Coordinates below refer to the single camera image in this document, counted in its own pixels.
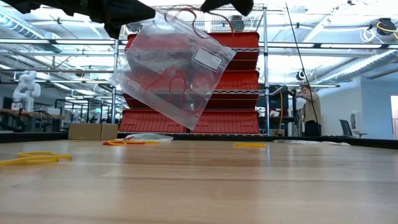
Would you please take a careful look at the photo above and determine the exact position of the person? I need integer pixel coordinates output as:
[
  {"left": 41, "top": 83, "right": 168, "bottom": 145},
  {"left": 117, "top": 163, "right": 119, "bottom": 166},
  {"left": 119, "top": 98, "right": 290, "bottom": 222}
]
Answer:
[{"left": 295, "top": 84, "right": 323, "bottom": 137}]

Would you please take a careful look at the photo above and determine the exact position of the white wall dispenser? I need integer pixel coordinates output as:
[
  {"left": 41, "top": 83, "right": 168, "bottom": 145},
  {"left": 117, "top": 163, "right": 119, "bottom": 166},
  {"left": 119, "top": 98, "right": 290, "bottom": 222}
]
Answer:
[{"left": 349, "top": 111, "right": 362, "bottom": 132}]

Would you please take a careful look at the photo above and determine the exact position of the small brown cardboard box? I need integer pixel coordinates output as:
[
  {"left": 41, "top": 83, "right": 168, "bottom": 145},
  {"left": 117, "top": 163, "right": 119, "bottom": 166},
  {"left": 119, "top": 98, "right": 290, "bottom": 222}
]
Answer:
[{"left": 67, "top": 123, "right": 119, "bottom": 141}]

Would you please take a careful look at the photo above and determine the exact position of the dark office chair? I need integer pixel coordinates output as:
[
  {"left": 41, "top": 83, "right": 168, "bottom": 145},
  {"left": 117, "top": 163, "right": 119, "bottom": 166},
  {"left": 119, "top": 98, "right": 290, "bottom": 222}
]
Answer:
[{"left": 338, "top": 119, "right": 368, "bottom": 139}]

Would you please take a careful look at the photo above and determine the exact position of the clear plastic zip bag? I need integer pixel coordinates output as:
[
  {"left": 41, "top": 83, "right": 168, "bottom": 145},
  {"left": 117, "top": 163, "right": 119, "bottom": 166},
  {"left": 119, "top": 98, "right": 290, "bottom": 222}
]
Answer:
[
  {"left": 273, "top": 139, "right": 351, "bottom": 147},
  {"left": 108, "top": 8, "right": 237, "bottom": 131},
  {"left": 123, "top": 133, "right": 174, "bottom": 143}
]

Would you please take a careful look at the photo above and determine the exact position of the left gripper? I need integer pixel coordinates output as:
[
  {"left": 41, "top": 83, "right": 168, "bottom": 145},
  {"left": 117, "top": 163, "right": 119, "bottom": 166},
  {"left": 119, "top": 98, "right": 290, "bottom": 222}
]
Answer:
[{"left": 73, "top": 0, "right": 155, "bottom": 40}]

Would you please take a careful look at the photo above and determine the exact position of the black cable reel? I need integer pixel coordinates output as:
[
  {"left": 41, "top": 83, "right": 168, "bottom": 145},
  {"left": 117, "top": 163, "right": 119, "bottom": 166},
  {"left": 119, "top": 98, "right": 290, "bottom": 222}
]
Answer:
[{"left": 376, "top": 17, "right": 398, "bottom": 35}]

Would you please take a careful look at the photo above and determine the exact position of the black aluminium table frame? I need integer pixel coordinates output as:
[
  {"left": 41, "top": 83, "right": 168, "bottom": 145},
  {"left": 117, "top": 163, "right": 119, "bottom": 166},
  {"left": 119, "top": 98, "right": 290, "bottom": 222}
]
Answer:
[{"left": 0, "top": 132, "right": 398, "bottom": 150}]

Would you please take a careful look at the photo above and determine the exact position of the white cable coil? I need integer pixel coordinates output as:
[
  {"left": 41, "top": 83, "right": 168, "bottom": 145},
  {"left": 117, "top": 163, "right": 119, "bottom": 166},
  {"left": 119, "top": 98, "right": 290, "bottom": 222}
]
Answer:
[{"left": 359, "top": 27, "right": 377, "bottom": 44}]

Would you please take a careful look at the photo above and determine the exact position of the yellow rubber band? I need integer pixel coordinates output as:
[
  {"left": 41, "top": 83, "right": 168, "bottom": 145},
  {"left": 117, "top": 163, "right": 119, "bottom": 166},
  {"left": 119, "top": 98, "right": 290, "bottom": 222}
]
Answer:
[
  {"left": 0, "top": 151, "right": 73, "bottom": 166},
  {"left": 233, "top": 142, "right": 267, "bottom": 148},
  {"left": 107, "top": 139, "right": 161, "bottom": 146}
]

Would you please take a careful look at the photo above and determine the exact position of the wooden workbench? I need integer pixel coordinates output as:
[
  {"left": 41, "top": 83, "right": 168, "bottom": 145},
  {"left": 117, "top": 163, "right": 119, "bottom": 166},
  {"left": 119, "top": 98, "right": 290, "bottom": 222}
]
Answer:
[{"left": 0, "top": 107, "right": 66, "bottom": 133}]

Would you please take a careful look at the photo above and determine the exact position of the thin black straight cable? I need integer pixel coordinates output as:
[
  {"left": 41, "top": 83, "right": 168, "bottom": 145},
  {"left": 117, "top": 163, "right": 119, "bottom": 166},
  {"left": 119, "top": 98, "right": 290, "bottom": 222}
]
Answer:
[{"left": 285, "top": 2, "right": 321, "bottom": 125}]

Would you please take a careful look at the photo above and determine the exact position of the metal wire shelf cart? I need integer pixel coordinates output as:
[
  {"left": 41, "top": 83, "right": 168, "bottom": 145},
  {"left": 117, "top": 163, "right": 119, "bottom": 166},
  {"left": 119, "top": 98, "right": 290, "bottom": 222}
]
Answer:
[{"left": 111, "top": 3, "right": 271, "bottom": 137}]

